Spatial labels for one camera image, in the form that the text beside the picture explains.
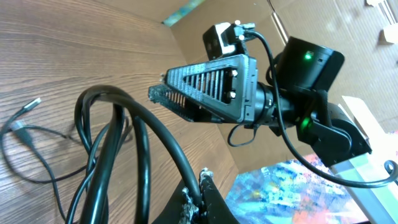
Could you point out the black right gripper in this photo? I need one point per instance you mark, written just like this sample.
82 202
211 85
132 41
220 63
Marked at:
226 87

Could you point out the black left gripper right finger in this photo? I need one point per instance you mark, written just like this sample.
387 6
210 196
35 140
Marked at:
214 209

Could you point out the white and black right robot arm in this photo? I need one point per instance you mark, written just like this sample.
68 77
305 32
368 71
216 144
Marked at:
296 95

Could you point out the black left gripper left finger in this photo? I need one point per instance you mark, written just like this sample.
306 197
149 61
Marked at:
179 209

